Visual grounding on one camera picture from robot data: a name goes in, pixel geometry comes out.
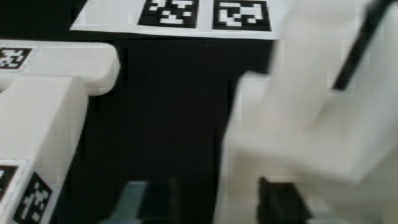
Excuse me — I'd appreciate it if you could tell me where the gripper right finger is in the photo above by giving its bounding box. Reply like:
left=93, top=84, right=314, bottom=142
left=255, top=177, right=328, bottom=224

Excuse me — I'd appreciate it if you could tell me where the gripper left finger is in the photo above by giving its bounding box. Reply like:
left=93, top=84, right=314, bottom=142
left=95, top=178, right=179, bottom=224

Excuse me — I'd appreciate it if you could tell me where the white chair leg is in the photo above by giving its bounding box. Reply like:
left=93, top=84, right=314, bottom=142
left=0, top=76, right=88, bottom=224

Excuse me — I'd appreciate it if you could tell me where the white chair seat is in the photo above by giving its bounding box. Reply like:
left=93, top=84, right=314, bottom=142
left=0, top=39, right=120, bottom=96

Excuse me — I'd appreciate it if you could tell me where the white marker base plate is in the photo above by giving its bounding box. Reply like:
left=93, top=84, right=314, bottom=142
left=70, top=0, right=291, bottom=40

